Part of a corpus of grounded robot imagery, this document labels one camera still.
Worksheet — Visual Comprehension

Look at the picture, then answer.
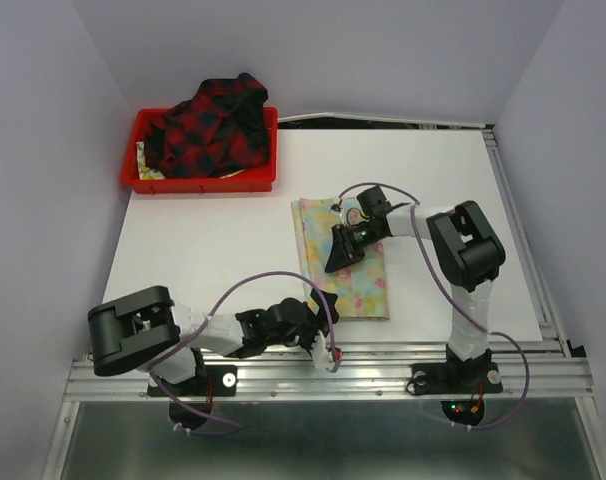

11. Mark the red plastic bin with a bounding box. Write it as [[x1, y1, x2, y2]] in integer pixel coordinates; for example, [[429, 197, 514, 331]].
[[119, 106, 278, 195]]

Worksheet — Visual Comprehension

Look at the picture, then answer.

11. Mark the aluminium front rail frame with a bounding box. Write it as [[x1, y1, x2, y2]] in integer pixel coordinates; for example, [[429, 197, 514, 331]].
[[43, 333, 606, 479]]

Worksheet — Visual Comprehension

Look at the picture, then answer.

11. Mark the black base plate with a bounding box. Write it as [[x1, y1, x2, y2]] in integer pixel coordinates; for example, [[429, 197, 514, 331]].
[[405, 362, 503, 396], [152, 364, 237, 397]]

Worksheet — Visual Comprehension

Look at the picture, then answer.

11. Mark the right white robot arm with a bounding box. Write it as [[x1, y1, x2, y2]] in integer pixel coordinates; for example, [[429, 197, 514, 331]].
[[324, 182, 506, 396]]

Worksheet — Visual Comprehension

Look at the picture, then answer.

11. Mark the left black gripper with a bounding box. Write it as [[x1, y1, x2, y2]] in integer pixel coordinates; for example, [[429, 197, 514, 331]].
[[265, 287, 337, 355]]

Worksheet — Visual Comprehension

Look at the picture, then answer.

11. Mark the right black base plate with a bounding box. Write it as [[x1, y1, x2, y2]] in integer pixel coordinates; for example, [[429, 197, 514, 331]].
[[405, 362, 503, 396]]

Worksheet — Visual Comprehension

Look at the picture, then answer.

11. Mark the pastel floral skirt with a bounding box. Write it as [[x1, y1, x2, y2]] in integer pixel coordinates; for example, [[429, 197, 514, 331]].
[[291, 198, 390, 320]]

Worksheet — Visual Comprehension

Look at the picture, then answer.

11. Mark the red black plaid skirt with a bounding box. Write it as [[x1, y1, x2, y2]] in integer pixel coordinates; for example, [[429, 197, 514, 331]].
[[143, 73, 270, 179]]

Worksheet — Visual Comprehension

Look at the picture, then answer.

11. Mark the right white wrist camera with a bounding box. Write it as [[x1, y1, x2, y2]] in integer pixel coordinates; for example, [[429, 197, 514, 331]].
[[329, 200, 361, 225]]

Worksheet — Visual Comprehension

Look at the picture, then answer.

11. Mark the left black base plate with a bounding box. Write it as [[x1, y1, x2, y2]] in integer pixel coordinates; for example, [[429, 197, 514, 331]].
[[152, 364, 237, 397]]

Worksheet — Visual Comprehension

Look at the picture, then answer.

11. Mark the yellow floral cloth in bin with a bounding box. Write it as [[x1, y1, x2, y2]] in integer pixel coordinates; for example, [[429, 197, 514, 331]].
[[136, 141, 165, 180]]

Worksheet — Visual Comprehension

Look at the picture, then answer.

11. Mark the aluminium right rail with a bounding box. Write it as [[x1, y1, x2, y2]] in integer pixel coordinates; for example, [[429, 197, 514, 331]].
[[481, 124, 587, 359]]

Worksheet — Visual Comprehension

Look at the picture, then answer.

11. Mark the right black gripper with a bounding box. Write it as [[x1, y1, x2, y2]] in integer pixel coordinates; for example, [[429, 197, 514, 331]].
[[325, 221, 383, 273]]

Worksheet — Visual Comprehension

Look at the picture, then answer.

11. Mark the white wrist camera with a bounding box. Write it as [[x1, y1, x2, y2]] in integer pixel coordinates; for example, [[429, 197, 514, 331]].
[[309, 331, 342, 373], [329, 200, 361, 225]]

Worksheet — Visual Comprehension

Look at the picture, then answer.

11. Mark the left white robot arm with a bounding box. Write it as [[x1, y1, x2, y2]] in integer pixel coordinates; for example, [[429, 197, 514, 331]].
[[87, 286, 341, 396]]

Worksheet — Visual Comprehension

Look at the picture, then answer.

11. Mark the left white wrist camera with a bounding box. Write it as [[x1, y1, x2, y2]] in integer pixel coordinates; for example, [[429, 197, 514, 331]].
[[309, 331, 342, 373]]

